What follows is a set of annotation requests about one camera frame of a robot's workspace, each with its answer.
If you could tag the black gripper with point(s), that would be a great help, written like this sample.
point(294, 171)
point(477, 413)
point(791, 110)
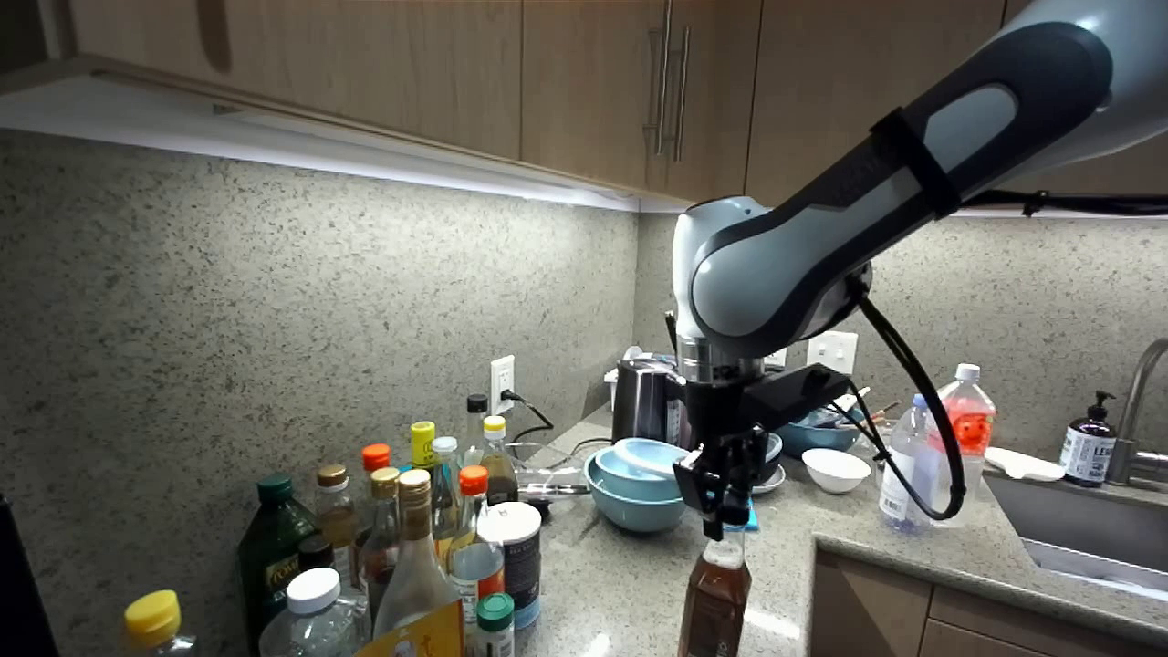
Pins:
point(726, 413)

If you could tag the brown sauce bottle black cap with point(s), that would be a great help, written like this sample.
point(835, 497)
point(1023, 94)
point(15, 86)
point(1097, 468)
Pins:
point(715, 603)

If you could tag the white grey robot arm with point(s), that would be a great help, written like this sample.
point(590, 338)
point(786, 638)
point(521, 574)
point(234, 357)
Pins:
point(850, 233)

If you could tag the blue cap water bottle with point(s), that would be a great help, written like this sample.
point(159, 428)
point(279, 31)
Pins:
point(908, 481)

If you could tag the white cap dark bottle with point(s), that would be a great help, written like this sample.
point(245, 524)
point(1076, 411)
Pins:
point(499, 459)

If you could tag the orange cap bottle orange label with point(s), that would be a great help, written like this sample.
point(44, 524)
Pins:
point(477, 514)

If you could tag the red juice bottle white cap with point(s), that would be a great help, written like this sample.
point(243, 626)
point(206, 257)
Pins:
point(968, 421)

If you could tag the yellow cap condiment bottle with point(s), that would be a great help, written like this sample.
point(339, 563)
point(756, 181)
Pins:
point(420, 440)

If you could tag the tall glass bottle gold cap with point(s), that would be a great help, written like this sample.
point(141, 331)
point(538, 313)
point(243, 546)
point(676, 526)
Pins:
point(415, 550)

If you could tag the gold cap dark bottle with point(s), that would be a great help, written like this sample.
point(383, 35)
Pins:
point(380, 533)

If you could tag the dark soap dispenser bottle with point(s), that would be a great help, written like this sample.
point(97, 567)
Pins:
point(1089, 449)

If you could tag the white cap clear bottle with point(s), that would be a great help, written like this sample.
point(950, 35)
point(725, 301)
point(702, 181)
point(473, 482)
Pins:
point(313, 616)

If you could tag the green oil bottle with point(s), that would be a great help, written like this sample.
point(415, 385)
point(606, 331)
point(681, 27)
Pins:
point(275, 550)

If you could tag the yellow cap plastic bottle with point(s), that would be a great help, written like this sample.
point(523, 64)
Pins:
point(156, 619)

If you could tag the large blue bowl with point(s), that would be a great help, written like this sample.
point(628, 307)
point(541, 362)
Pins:
point(631, 505)

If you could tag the dark blue basin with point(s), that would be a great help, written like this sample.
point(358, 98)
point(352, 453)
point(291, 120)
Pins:
point(815, 437)

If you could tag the black steel electric kettle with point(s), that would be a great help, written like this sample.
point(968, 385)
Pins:
point(644, 404)

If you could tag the small white bowl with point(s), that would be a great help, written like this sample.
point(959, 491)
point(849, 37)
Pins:
point(836, 468)

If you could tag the white canister dark label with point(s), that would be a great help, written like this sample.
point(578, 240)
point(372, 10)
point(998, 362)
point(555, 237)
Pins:
point(512, 561)

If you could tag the wooden lower cabinet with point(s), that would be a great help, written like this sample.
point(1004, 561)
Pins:
point(923, 608)

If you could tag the small green cap jar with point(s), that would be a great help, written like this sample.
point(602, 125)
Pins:
point(494, 626)

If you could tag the white cloth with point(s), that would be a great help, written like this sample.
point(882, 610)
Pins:
point(1031, 465)

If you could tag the steel sink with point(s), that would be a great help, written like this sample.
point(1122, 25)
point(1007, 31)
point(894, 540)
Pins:
point(1083, 532)

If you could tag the wooden upper cabinet door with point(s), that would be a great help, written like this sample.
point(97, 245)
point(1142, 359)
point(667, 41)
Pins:
point(590, 86)
point(339, 60)
point(715, 76)

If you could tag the metal faucet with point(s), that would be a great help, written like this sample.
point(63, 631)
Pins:
point(1135, 404)

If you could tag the under-cabinet light strip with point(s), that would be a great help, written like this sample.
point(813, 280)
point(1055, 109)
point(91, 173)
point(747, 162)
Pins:
point(1072, 218)
point(305, 150)

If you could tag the wooden side cabinet door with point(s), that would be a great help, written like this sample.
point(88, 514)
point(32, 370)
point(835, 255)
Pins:
point(850, 60)

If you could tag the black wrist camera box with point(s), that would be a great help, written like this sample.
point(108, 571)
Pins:
point(797, 396)

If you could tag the white wall outlet with plug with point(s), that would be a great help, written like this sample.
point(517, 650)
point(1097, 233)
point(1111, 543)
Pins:
point(500, 380)

